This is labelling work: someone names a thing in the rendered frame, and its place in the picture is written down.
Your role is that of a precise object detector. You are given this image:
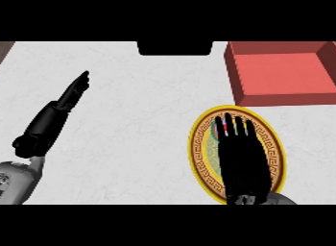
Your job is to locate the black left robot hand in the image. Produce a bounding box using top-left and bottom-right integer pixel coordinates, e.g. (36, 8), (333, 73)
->
(12, 70), (93, 160)

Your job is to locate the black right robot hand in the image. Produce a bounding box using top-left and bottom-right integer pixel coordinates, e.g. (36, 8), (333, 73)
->
(213, 111), (276, 206)

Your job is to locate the yellow rimmed patterned plate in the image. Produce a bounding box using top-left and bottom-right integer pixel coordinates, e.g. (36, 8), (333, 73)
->
(188, 105), (288, 205)

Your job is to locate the red cardboard box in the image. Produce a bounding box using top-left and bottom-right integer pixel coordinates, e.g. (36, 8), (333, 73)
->
(223, 41), (336, 108)

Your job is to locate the black appliance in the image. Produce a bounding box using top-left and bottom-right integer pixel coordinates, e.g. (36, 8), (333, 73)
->
(136, 41), (216, 57)

